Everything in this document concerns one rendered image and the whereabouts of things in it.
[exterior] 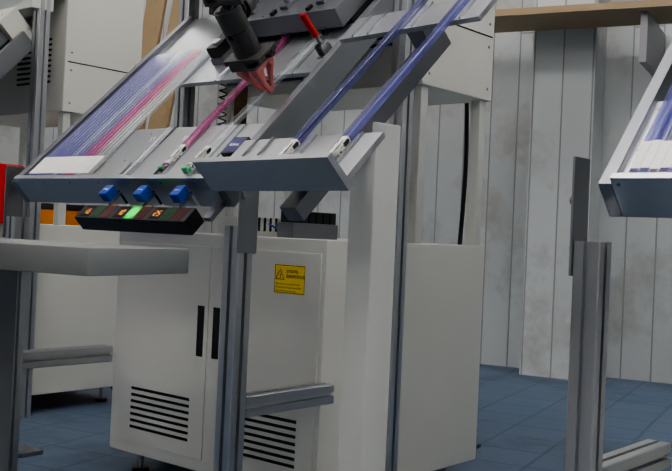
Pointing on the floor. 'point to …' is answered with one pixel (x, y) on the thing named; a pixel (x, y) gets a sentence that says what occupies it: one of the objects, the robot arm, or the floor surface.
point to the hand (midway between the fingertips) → (267, 88)
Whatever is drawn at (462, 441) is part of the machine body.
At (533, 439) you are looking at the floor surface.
